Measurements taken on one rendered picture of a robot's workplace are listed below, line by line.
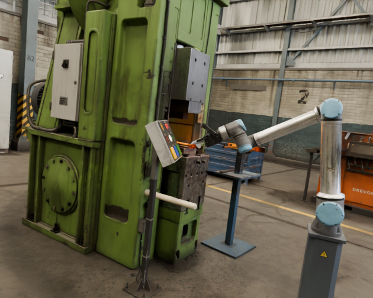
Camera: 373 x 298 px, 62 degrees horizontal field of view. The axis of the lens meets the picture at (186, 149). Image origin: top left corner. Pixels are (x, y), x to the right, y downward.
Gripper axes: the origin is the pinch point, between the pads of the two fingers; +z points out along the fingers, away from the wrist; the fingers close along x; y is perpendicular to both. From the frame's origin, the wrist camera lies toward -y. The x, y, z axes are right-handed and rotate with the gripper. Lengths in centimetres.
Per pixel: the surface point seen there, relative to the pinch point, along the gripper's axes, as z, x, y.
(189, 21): -30, 50, -91
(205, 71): -26, 53, -49
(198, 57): -25, 40, -59
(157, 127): 12.2, -27.1, -17.6
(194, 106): -8, 43, -26
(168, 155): 12.6, -27.0, 0.6
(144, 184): 49, 16, 16
